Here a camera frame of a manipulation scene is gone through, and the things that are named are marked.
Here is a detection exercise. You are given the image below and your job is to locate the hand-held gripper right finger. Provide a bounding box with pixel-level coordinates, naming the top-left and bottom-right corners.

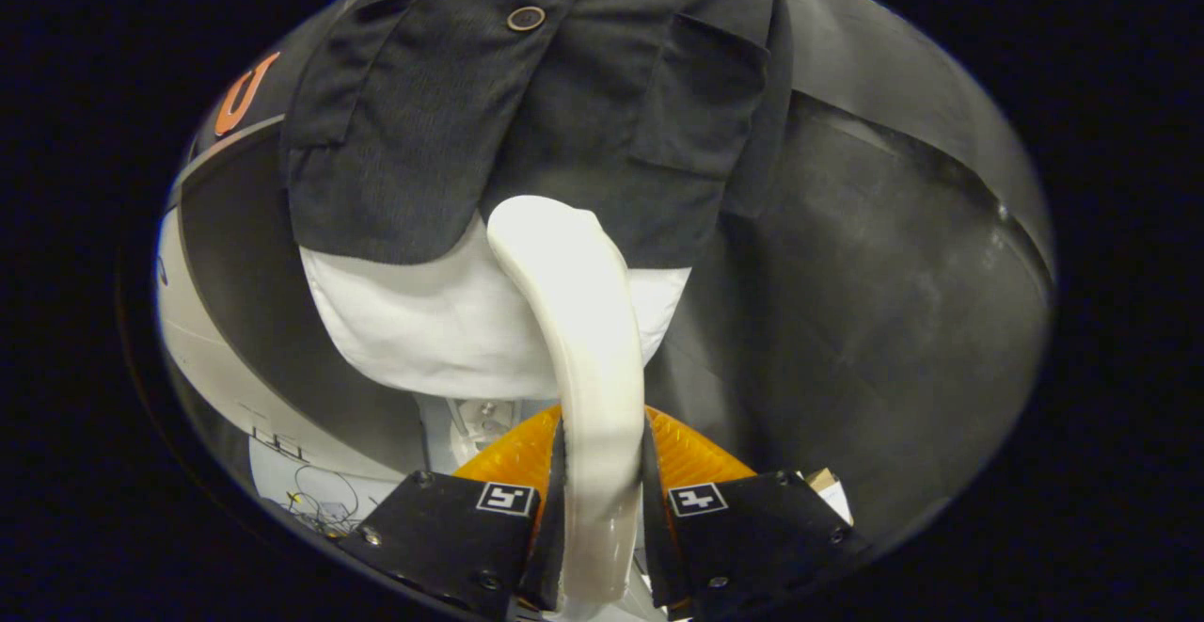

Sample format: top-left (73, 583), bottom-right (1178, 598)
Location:
top-left (642, 406), bottom-right (876, 621)

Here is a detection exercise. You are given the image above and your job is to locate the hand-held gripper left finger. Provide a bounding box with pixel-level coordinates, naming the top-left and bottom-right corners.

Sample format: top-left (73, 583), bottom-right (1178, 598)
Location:
top-left (341, 406), bottom-right (570, 621)

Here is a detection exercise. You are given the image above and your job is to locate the white shirt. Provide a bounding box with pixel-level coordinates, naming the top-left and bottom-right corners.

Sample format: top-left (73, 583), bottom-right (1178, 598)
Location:
top-left (299, 213), bottom-right (692, 402)

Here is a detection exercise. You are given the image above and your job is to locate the black blazer jacket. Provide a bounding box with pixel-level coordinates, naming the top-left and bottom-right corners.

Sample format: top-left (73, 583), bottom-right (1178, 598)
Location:
top-left (280, 0), bottom-right (796, 270)

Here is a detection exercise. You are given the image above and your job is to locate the white steamer stand base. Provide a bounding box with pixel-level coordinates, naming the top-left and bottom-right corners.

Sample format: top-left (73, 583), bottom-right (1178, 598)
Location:
top-left (419, 394), bottom-right (556, 472)

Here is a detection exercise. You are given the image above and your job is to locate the small cardboard box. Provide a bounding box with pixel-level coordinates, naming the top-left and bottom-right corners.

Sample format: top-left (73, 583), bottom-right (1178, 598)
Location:
top-left (800, 467), bottom-right (855, 526)

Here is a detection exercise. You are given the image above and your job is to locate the dark grey board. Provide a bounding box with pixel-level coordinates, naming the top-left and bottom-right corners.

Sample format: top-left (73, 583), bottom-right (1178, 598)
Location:
top-left (649, 90), bottom-right (1054, 538)

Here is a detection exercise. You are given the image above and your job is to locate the plain black backdrop cloth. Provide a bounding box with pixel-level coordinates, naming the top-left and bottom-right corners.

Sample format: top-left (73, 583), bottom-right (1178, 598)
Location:
top-left (752, 0), bottom-right (1054, 275)

